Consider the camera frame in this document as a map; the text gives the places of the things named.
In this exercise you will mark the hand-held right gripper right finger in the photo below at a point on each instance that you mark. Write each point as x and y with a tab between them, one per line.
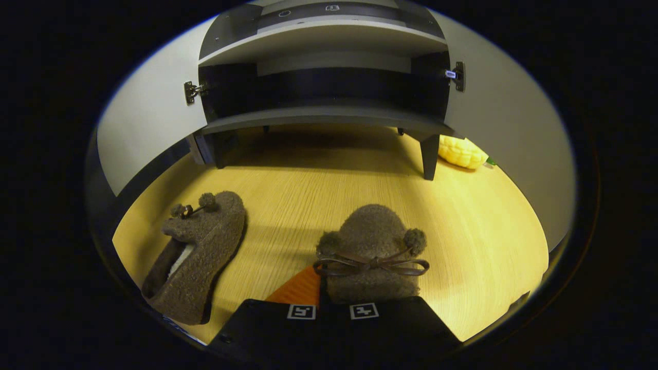
390	329

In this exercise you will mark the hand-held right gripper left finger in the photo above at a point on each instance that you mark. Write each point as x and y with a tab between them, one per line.
267	329

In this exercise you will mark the brown fuzzy shoe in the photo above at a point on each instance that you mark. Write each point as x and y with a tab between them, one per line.
370	231
205	257

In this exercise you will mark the white shoe cabinet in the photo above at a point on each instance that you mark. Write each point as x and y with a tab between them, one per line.
329	115

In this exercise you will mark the white cabinet door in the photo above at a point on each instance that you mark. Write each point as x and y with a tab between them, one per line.
154	113
514	128

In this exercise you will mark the white cabinet shelf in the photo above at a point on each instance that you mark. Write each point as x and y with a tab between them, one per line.
324	43

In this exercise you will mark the yellow corn toy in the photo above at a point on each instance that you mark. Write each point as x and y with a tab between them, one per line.
460	151

